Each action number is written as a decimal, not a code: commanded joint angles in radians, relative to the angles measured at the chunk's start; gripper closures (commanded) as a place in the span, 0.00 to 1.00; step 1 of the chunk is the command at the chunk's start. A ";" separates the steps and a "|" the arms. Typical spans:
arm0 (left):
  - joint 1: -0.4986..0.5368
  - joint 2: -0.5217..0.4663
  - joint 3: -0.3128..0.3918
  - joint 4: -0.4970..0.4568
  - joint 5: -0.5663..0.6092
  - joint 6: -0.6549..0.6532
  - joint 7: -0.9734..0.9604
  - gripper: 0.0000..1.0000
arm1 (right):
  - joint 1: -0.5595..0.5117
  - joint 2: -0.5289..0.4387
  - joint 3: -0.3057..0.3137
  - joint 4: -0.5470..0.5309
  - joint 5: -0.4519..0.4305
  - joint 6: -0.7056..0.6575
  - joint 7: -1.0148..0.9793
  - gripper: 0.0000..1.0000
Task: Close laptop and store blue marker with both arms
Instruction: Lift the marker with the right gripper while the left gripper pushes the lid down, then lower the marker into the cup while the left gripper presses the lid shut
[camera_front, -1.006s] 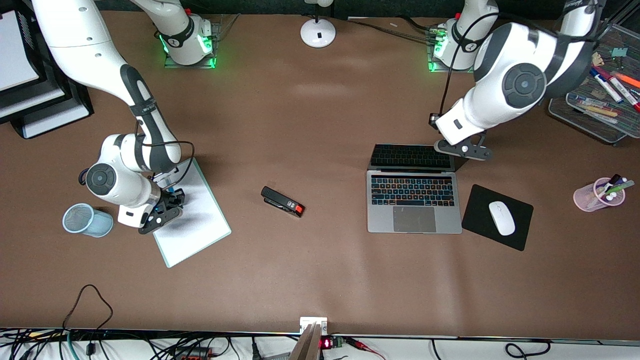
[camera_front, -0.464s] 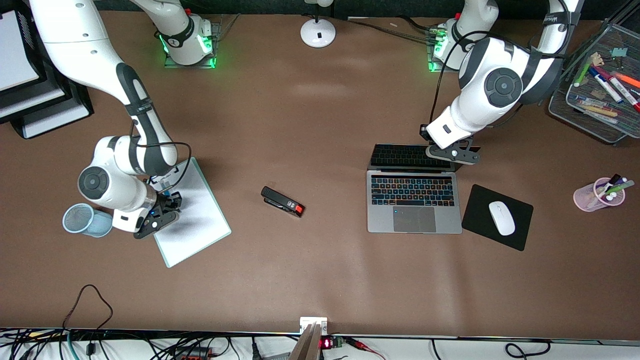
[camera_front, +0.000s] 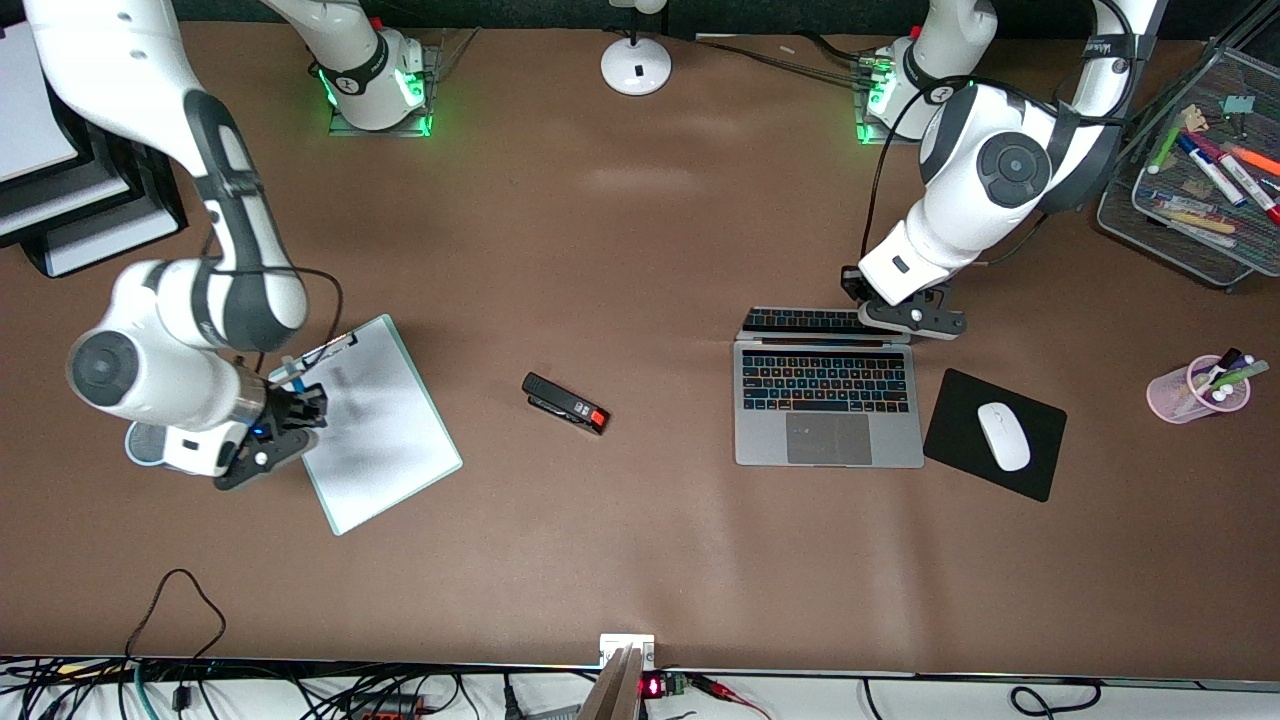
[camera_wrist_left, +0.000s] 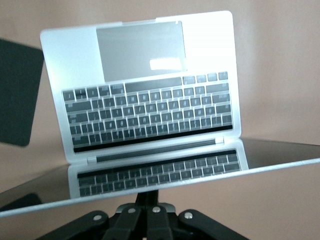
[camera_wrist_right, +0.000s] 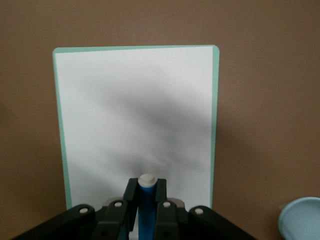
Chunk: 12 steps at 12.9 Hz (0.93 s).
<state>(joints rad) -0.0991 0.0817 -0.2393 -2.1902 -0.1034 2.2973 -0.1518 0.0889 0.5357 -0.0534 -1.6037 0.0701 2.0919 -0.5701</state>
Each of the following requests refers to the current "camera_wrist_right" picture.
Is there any blue marker white cap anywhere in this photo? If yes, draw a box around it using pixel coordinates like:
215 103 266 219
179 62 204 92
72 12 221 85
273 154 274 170
136 173 159 240

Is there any light blue mesh pen cup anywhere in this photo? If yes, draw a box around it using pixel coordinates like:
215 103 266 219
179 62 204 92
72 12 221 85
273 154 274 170
278 196 320 240

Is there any mint green clipboard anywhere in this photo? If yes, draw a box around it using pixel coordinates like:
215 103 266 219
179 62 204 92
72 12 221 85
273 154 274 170
51 44 221 240

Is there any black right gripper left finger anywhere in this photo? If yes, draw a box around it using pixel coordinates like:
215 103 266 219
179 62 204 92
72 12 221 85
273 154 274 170
9 177 140 240

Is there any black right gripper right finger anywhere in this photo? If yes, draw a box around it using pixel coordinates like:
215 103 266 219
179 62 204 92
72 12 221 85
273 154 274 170
154 177 253 240

